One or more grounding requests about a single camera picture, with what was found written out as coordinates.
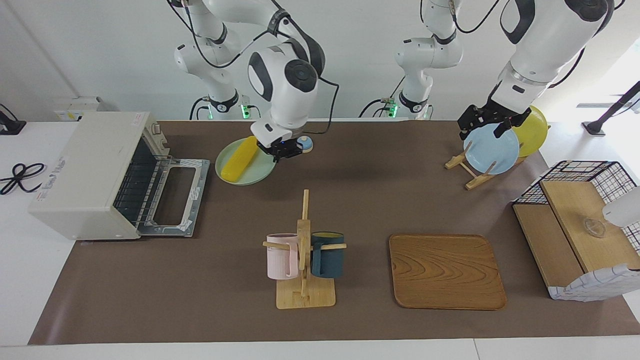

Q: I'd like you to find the white toaster oven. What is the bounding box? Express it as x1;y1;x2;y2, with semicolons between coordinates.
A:
28;111;211;241

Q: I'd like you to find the black angled stand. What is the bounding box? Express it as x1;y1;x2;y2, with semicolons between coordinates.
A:
582;80;640;136

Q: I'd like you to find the brown table mat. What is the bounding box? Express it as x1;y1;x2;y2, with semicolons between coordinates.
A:
27;119;640;346

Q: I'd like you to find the white checked fabric strip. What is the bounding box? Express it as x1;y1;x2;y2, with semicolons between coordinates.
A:
547;264;640;302

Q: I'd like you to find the small clear glass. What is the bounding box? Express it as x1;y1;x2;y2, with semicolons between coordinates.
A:
582;217;607;239

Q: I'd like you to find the light blue plate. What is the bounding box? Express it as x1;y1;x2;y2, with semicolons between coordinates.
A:
463;123;521;176

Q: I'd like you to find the wooden mug tree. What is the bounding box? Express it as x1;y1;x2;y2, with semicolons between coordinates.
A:
263;189;347;310

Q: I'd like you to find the light green plate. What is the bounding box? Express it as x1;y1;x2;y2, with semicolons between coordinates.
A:
215;137;277;187

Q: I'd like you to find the wooden step shelf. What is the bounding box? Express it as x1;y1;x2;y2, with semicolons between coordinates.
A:
512;180;640;288

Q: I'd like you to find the black clamp stand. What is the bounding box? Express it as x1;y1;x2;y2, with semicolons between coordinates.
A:
0;103;27;136

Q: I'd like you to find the yellow plate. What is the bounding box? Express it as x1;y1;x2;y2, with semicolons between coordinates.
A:
511;105;549;158

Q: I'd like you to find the pink mug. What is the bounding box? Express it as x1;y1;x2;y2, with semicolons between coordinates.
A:
266;233;300;280

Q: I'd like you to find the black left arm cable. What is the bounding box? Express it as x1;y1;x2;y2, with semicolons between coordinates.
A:
420;0;621;91

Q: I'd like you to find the loose black coiled cable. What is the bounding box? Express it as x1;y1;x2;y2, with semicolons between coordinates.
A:
0;162;47;196

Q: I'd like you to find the wooden serving tray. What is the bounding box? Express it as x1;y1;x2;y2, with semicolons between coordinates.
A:
389;234;507;311

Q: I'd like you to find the wooden plate rack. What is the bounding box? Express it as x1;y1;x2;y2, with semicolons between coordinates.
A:
445;140;531;191

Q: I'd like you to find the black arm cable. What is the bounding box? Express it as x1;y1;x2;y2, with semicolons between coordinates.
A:
420;0;621;91
167;0;341;136

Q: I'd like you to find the dark teal mug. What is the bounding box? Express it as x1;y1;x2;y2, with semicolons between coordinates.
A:
310;231;346;279

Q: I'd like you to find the black wire basket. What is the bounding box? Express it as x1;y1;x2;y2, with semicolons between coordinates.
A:
514;160;640;241

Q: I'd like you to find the yellow corn cob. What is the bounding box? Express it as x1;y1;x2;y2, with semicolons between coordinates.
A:
221;136;261;182

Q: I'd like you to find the white rounded plastic object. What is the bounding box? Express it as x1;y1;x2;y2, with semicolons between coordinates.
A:
602;186;640;229

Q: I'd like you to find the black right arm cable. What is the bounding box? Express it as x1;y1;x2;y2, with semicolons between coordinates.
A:
167;0;341;136

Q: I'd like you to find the white box with yellow label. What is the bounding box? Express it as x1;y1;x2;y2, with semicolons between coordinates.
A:
54;96;104;122

